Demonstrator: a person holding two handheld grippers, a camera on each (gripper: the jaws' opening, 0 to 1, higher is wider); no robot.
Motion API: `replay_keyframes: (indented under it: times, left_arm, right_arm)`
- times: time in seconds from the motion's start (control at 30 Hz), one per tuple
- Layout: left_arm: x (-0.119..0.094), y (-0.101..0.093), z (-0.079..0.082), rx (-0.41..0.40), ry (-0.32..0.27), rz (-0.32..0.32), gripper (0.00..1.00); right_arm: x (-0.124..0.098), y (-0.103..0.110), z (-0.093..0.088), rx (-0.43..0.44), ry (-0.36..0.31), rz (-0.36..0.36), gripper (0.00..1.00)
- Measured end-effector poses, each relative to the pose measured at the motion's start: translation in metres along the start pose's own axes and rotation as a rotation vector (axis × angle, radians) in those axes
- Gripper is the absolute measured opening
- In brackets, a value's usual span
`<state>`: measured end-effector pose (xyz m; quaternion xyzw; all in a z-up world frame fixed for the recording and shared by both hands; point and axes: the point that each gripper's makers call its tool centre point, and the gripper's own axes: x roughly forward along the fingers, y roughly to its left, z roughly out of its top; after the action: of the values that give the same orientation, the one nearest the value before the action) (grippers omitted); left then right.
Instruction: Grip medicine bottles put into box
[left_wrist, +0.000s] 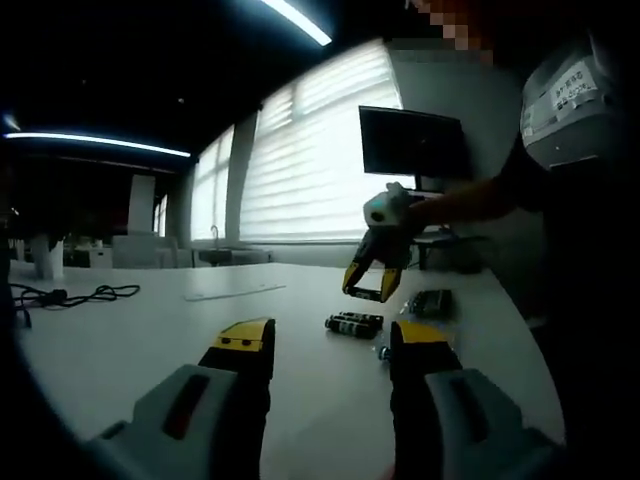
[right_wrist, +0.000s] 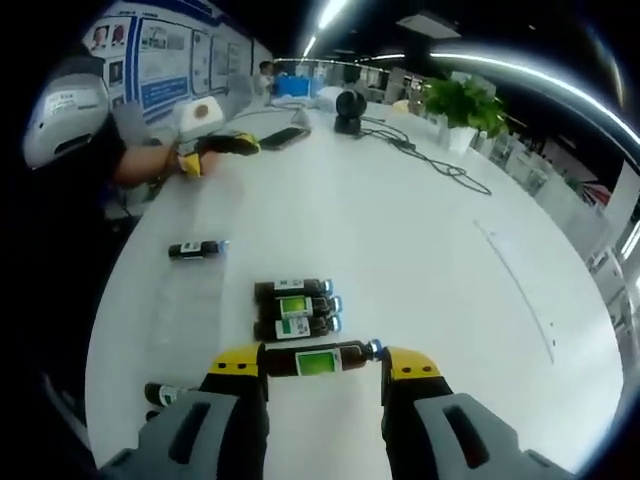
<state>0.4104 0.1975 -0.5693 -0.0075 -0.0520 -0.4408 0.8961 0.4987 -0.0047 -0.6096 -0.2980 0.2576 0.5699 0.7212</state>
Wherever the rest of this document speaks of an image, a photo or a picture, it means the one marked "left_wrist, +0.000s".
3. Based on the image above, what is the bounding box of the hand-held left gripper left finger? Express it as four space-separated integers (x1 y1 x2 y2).
84 316 277 480

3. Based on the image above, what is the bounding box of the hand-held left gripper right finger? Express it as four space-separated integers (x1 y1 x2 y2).
389 319 551 480

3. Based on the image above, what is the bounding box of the long curved ceiling light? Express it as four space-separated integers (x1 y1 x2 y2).
258 0 335 48

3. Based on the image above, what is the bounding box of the small dark component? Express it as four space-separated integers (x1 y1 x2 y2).
405 288 454 319

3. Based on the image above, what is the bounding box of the clear plastic box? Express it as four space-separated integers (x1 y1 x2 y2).
372 288 462 367

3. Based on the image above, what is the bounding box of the potted green plant white pot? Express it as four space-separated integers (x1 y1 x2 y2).
23 219 67 281

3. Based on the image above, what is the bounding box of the straight ceiling light strip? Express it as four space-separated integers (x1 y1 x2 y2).
1 130 193 159

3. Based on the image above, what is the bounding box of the small dark side desk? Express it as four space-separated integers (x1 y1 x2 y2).
411 227 490 275

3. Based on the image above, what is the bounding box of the wide window with white blind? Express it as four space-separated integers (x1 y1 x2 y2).
238 42 417 244

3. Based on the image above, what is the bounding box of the dark sink counter with faucet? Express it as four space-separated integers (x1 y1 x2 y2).
196 224 275 267

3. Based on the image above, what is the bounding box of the person's torso in dark shirt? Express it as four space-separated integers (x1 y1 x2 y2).
494 29 640 451

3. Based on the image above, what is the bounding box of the white chest-worn device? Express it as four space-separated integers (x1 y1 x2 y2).
518 43 617 167

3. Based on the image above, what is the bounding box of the black power cable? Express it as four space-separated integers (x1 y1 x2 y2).
8 283 142 330

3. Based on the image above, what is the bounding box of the narrow window with white blind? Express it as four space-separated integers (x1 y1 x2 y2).
189 124 236 242

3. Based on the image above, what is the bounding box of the black wall monitor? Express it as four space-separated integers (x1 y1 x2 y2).
358 104 472 194

